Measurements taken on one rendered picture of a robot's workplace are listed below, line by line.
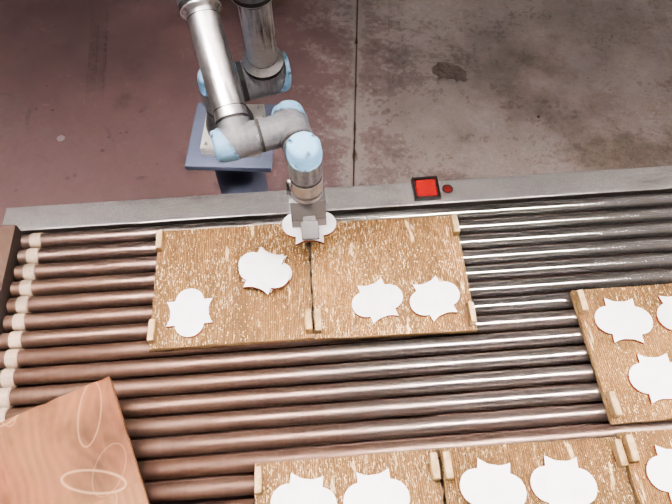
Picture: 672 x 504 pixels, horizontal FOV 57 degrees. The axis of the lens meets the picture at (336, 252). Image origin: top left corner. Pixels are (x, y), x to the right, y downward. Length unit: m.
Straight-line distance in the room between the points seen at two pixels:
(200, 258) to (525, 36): 2.65
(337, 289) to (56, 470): 0.76
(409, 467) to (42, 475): 0.78
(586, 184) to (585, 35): 2.09
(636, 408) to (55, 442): 1.31
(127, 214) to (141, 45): 2.06
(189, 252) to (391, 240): 0.55
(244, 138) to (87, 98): 2.28
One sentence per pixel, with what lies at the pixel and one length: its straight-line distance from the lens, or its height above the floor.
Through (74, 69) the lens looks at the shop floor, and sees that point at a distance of 3.78.
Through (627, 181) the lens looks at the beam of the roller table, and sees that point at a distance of 2.02.
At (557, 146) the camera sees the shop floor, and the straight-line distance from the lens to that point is 3.31.
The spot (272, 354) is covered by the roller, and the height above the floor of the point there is 0.92.
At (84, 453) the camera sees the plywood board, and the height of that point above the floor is 1.04.
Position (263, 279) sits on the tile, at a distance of 1.60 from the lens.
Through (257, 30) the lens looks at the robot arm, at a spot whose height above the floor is 1.32.
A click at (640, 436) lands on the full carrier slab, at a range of 1.63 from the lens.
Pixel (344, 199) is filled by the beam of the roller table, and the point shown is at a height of 0.92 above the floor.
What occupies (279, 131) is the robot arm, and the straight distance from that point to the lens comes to 1.37.
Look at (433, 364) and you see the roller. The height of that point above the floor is 0.92.
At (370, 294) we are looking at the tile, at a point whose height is 0.95.
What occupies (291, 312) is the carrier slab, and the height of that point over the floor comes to 0.94.
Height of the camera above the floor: 2.36
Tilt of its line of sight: 59 degrees down
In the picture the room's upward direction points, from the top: straight up
